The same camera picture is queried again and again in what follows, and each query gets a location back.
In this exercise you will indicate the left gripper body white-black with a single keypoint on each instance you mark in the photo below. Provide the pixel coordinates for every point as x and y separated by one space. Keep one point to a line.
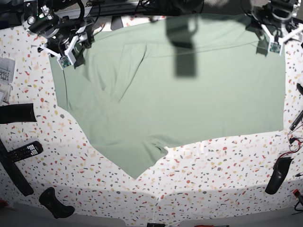
272 39

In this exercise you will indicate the right gripper body white-black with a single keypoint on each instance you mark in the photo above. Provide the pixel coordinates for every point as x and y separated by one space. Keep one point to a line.
68 50

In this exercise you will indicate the green T-shirt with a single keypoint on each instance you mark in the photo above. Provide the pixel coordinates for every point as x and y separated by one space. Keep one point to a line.
173 82

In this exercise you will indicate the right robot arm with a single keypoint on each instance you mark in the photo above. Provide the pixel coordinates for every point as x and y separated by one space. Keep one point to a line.
43 21

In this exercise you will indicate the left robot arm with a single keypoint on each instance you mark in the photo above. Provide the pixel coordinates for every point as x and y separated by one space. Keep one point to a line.
275 24

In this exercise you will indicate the clear plastic parts box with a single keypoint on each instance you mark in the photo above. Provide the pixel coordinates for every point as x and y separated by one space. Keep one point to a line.
7 69

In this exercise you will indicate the black cylinder tube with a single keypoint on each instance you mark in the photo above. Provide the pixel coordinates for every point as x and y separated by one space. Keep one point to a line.
17 113

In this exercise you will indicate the black pen tool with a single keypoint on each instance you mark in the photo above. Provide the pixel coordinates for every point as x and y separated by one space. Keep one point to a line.
296 121

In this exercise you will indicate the black remote control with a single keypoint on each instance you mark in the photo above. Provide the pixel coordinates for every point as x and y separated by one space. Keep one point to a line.
26 151

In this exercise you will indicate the black curved shell part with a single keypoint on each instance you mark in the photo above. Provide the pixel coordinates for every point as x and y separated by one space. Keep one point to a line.
280 172

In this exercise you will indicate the long black bar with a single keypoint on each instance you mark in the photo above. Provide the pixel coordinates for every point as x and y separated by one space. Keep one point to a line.
14 173

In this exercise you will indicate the black curved handle piece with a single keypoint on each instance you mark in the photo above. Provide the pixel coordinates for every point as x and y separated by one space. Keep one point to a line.
58 210

